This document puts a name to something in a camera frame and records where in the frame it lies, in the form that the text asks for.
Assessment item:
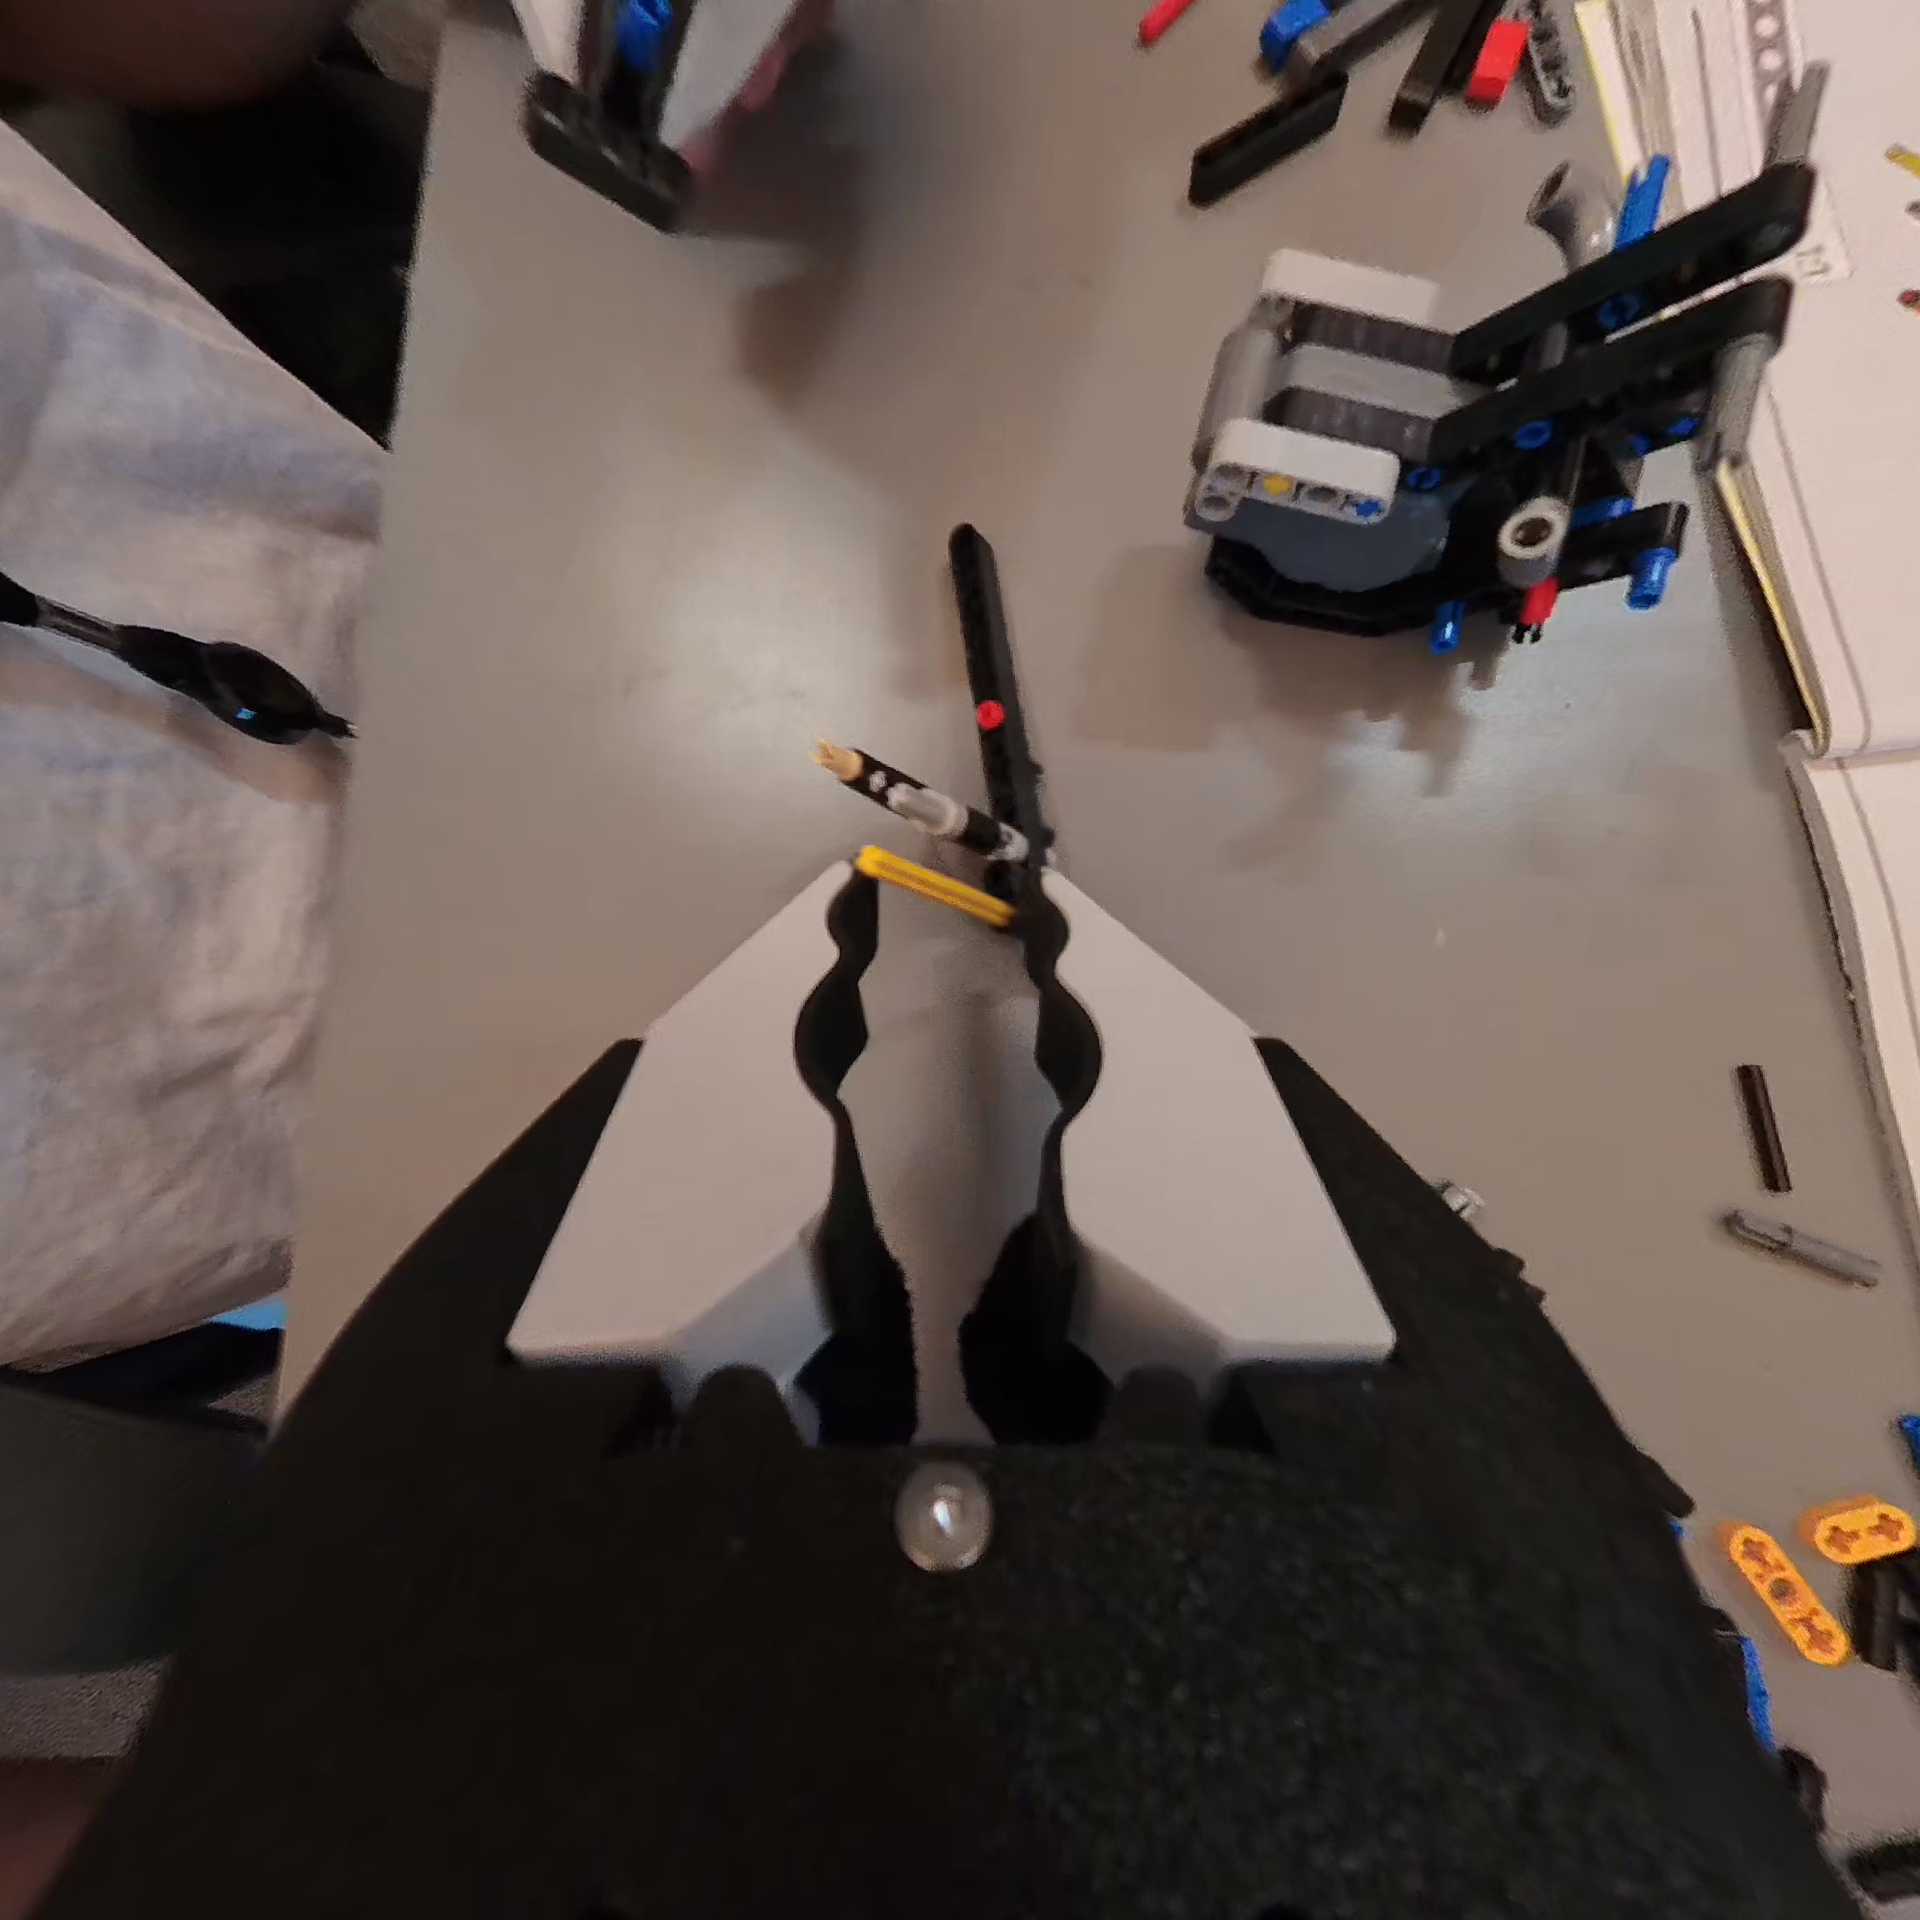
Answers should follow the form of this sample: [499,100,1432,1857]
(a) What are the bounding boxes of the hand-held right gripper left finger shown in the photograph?
[508,859,920,1445]

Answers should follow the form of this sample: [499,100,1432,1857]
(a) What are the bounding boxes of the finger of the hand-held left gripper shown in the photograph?
[655,0,836,155]

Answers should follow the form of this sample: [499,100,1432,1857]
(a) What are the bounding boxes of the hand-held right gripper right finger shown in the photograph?
[964,867,1400,1445]

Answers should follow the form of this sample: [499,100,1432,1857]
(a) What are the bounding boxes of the small black lego beam assembly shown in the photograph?
[808,521,1060,933]

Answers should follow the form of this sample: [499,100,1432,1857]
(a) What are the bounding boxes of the pile of long lego beams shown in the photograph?
[1135,0,1580,209]

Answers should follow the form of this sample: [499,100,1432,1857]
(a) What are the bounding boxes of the short black lego axle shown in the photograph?
[1734,1063,1796,1196]

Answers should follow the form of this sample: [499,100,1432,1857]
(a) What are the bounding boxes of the grey lego axle pin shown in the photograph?
[1723,1209,1884,1289]

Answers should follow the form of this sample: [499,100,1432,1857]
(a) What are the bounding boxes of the pile of small lego pieces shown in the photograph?
[1663,1411,1920,1912]

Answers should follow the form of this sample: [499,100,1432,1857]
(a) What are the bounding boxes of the open lego instruction booklet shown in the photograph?
[1783,732,1920,1209]

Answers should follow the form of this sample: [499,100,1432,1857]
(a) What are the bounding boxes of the large grey black lego model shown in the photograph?
[1183,157,1820,656]

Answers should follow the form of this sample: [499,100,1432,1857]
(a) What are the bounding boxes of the thick lego instruction booklet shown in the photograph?
[1575,0,1920,761]

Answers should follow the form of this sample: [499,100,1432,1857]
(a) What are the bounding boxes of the person's grey sweatshirt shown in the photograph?
[0,119,396,1369]

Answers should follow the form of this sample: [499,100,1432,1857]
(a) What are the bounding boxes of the person's dark shorts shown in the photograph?
[0,1328,288,1673]

